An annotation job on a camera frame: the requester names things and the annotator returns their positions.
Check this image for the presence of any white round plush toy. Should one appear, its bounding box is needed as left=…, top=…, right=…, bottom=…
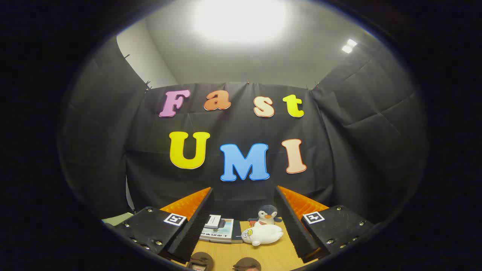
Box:
left=241, top=223, right=284, bottom=247

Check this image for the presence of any brown fuzzy shoe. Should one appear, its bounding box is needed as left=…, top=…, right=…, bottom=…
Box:
left=233, top=257, right=262, bottom=271
left=188, top=252, right=215, bottom=271

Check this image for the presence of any grey penguin plush toy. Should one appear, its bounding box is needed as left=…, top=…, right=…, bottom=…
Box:
left=248, top=205, right=283, bottom=226

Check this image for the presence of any light blue cover book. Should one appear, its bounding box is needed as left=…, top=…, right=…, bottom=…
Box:
left=200, top=219, right=235, bottom=242

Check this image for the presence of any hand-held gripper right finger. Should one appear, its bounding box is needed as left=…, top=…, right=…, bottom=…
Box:
left=274, top=185, right=377, bottom=264

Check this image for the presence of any green fabric storage box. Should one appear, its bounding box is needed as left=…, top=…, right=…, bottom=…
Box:
left=102, top=213, right=134, bottom=226

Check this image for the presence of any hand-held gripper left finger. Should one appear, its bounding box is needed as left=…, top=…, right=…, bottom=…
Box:
left=112, top=187, right=214, bottom=264

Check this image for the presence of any dark cover book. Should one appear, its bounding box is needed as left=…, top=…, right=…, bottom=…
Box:
left=231, top=220, right=244, bottom=244

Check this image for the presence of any large ceiling light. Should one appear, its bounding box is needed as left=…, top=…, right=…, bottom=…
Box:
left=194, top=0, right=287, bottom=44

